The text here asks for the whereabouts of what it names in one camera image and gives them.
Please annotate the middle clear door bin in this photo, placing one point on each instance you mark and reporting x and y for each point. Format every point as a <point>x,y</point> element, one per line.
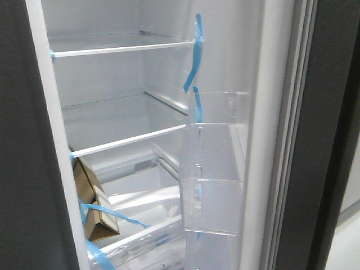
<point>212,151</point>

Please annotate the brown cardboard box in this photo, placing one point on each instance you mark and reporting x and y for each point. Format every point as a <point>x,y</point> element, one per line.
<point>98,225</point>

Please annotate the clear door bin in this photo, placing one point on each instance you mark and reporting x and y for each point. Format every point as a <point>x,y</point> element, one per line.
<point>212,205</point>
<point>212,151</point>
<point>221,108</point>

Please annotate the long blue tape strip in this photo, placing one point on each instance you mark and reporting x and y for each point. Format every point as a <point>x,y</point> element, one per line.
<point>197,52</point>

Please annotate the upper clear door bin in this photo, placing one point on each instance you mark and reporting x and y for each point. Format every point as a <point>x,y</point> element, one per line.
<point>221,108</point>

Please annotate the lower clear door bin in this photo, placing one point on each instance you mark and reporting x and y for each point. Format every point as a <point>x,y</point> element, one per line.
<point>212,205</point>

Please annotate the middle glass fridge shelf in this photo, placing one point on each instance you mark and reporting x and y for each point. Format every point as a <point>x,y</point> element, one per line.
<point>103,125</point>

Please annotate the blue tape on door bin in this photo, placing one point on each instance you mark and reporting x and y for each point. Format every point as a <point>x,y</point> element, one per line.
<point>198,107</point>

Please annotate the clear crisper drawer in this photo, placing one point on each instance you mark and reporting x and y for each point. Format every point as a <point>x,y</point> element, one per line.
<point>158,241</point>

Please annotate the blue tape across box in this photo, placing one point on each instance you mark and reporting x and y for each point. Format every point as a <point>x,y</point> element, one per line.
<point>112,213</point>

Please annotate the upper glass fridge shelf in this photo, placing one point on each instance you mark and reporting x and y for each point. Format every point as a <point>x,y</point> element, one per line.
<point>113,43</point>

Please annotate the blue tape on drawer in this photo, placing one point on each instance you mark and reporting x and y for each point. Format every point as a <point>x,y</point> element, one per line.
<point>99,256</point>

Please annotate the dark grey fridge door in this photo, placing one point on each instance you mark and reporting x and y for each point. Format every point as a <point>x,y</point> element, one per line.
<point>299,62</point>
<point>35,226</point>

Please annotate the glass fridge shelf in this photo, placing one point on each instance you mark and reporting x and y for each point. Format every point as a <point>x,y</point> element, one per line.
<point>103,125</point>
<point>113,43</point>

